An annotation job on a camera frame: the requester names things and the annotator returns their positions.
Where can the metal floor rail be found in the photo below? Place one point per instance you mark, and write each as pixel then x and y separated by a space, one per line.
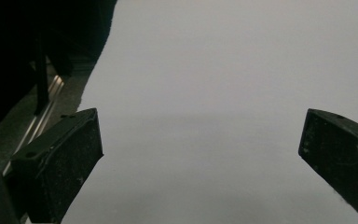
pixel 45 107

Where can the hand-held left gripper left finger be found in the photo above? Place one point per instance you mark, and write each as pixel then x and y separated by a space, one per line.
pixel 60 161

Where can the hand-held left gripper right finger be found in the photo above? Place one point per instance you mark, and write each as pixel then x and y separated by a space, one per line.
pixel 341 155

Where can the black stand pole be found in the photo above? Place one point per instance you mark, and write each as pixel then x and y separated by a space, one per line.
pixel 41 77

